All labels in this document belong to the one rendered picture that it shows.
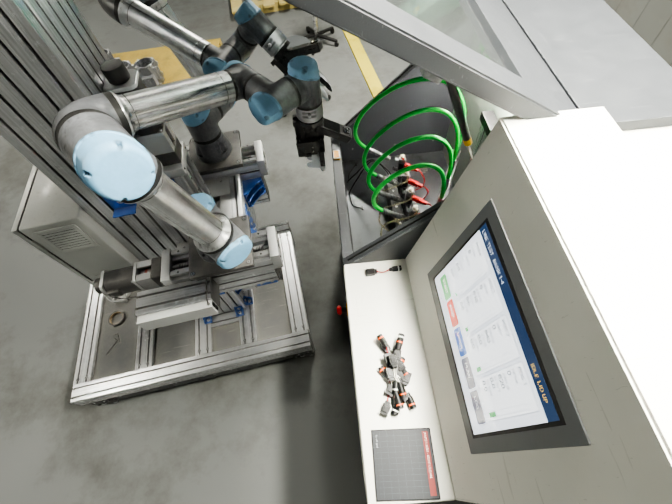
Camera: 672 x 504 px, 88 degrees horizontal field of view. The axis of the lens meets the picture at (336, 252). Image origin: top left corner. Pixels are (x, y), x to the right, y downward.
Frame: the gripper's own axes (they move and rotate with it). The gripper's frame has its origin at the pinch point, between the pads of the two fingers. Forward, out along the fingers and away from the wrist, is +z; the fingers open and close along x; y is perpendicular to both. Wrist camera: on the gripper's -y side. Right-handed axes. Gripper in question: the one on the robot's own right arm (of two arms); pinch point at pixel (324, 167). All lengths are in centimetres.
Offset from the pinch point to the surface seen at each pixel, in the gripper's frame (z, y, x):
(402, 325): 25, -20, 47
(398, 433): 24, -13, 77
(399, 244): 15.3, -22.1, 23.0
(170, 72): 107, 148, -259
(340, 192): 27.6, -4.8, -12.6
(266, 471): 123, 46, 84
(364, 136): 26, -18, -43
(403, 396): 21, -16, 69
